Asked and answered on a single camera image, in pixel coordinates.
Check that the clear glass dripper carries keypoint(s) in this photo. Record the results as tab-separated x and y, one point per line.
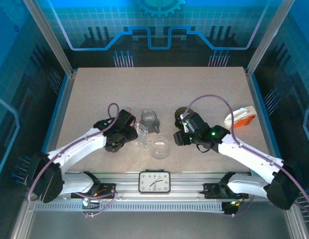
140	130

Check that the green glass dripper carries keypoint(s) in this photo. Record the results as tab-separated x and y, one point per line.
180	113

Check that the clear glass server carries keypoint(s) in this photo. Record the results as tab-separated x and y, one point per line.
159	149

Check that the grey glass server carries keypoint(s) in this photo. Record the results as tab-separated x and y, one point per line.
149	124

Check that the orange white filter pack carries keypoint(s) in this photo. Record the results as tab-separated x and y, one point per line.
241	119

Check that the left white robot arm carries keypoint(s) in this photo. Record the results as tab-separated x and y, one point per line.
77	149

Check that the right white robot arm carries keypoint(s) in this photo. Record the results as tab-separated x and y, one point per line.
249	154

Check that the black white analog clock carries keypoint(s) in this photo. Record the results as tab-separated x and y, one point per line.
154	183

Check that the blue table edge strip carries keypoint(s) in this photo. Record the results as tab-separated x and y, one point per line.
267	124
51	124

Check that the aluminium mounting rail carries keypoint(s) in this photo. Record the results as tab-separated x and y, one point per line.
189	179

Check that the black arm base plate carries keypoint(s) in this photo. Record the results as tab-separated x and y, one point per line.
211	190
107	189

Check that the aluminium frame post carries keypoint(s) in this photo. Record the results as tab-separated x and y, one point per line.
264	42
54	42

